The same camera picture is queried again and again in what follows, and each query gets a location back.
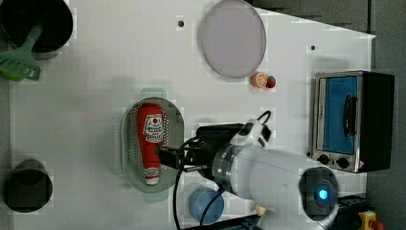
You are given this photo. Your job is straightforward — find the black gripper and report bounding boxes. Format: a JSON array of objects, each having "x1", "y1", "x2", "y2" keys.
[{"x1": 156, "y1": 124, "x2": 243, "y2": 180}]

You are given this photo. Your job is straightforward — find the red ketchup bottle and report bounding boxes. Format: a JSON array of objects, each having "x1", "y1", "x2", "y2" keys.
[{"x1": 136, "y1": 103, "x2": 164, "y2": 185}]

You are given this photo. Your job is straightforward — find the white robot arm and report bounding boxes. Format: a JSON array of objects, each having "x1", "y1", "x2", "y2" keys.
[{"x1": 155, "y1": 121, "x2": 339, "y2": 230}]

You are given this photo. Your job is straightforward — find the green oval strainer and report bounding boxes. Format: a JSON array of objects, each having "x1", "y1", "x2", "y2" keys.
[{"x1": 121, "y1": 88, "x2": 184, "y2": 203}]

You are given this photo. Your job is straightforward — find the blue cup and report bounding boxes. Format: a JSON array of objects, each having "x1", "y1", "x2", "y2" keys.
[{"x1": 189, "y1": 186, "x2": 224, "y2": 225}]

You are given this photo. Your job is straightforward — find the orange slice toy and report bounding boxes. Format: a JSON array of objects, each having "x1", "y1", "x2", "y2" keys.
[{"x1": 251, "y1": 72, "x2": 268, "y2": 88}]

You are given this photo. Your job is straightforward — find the small red strawberry toy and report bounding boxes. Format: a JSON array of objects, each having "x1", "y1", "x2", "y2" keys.
[{"x1": 266, "y1": 76, "x2": 277, "y2": 89}]

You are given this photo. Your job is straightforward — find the round grey plate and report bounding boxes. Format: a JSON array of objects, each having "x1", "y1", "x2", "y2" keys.
[{"x1": 200, "y1": 0, "x2": 266, "y2": 78}]

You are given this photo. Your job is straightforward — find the black cup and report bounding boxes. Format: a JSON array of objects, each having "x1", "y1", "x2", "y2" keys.
[{"x1": 3, "y1": 159, "x2": 54, "y2": 213}]

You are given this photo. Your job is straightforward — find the silver toaster oven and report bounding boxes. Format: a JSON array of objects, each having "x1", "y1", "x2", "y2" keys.
[{"x1": 311, "y1": 71, "x2": 395, "y2": 173}]

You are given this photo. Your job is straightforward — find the large black pot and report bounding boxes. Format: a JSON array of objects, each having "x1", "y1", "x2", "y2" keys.
[{"x1": 1, "y1": 0, "x2": 74, "y2": 60}]

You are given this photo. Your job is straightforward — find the yellow red emergency button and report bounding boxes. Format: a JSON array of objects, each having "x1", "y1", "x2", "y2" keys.
[{"x1": 358, "y1": 211, "x2": 385, "y2": 230}]

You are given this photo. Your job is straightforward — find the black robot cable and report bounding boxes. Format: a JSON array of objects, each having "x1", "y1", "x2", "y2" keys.
[{"x1": 172, "y1": 109, "x2": 272, "y2": 230}]

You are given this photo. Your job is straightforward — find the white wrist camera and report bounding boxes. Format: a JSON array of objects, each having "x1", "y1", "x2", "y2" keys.
[{"x1": 230, "y1": 119, "x2": 272, "y2": 148}]

